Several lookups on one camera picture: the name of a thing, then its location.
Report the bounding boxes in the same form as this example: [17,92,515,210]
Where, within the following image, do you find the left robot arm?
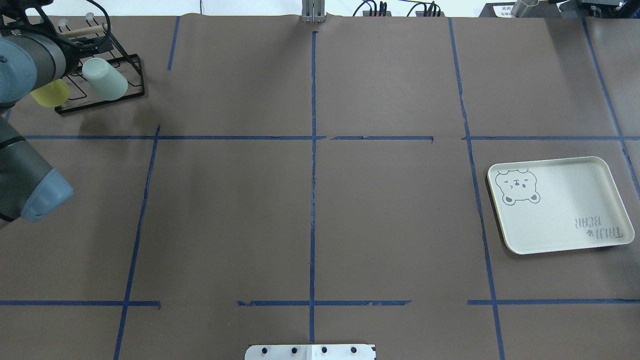
[0,30,74,228]

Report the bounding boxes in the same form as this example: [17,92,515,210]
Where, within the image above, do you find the black wire cup rack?
[54,13,146,115]

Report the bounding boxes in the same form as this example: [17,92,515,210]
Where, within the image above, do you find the silver metal cylinder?
[510,0,540,18]

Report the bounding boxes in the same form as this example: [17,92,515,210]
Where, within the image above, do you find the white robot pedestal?
[244,344,377,360]

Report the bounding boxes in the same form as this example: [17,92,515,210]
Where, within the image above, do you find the aluminium frame post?
[301,0,327,24]

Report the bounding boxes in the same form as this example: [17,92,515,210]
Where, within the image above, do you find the yellow cup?
[29,79,71,109]

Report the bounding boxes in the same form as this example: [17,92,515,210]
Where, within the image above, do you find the light green cup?
[82,57,128,101]

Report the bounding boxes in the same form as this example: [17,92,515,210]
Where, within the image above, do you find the cream bear tray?
[486,156,635,255]

